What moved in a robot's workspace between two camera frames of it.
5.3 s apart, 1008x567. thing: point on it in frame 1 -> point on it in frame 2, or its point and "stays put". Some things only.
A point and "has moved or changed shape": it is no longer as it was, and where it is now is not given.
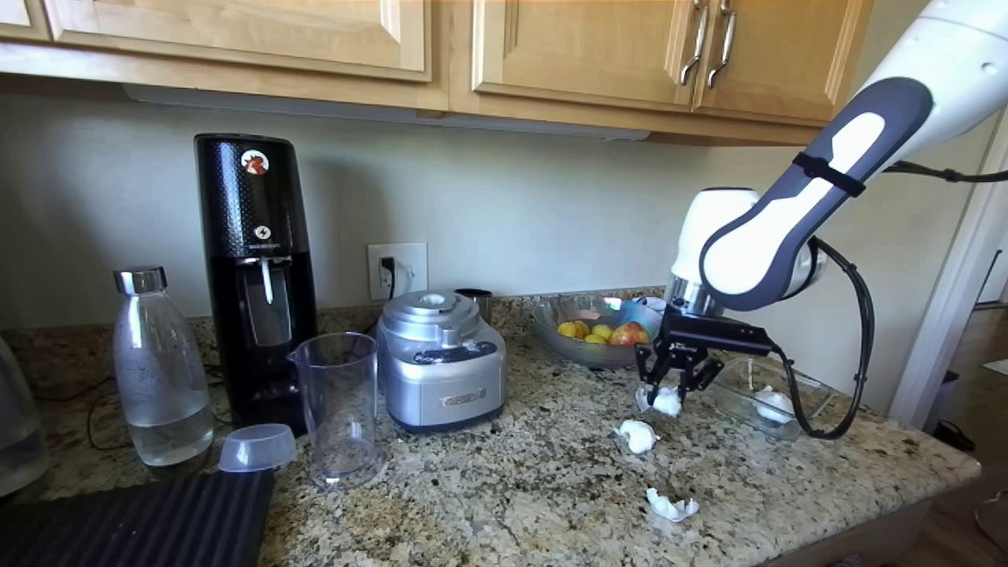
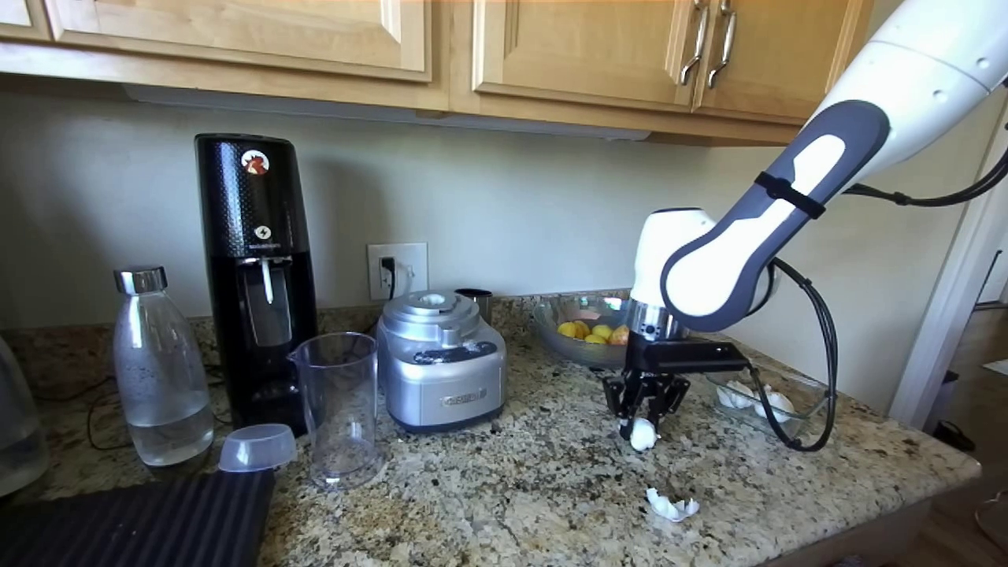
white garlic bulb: x=773 y=403 stays put
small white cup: x=638 y=432 stays put
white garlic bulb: x=668 y=400 has moved or changed shape
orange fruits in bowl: x=632 y=336 stays put
